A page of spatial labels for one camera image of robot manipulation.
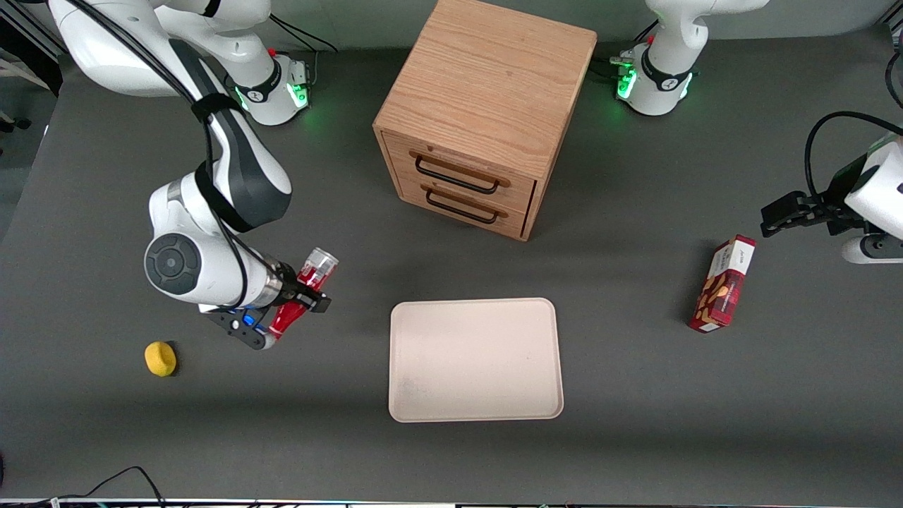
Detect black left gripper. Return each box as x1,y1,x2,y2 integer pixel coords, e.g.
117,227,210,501
760,154,870,238

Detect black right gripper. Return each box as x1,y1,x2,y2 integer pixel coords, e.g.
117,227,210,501
277,262,332,315

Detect beige rectangular tray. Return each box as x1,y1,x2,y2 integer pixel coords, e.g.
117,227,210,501
388,297,565,423

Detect red cracker box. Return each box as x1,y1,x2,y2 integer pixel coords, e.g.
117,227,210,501
688,234,758,334

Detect wooden drawer front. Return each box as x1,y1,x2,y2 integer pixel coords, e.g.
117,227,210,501
406,137,538,214
396,175,531,238

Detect yellow lemon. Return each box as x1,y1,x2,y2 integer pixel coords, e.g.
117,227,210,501
144,341,178,378

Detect wooden drawer cabinet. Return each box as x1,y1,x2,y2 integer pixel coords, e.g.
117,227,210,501
372,0,599,243

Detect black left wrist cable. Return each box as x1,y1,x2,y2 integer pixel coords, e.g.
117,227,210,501
804,111,903,212

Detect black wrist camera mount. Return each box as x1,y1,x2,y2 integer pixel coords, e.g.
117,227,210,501
200,303,278,352

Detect black hanging cable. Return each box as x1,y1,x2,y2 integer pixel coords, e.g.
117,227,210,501
885,48,903,111

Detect black drawer handle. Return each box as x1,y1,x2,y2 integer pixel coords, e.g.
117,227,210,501
414,155,501,195
425,188,499,226

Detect black left base cable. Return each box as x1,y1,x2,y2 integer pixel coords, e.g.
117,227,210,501
591,20,660,82

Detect black base cable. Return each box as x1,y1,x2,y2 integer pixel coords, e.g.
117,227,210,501
267,16,340,89
591,20,660,82

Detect black cable on table edge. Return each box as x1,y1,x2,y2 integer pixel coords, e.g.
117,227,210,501
55,465,167,506

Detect black right base cable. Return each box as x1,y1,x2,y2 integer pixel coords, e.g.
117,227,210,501
267,16,340,89

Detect dark metal frame rail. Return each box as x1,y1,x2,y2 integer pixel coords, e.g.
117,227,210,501
0,13,66,97

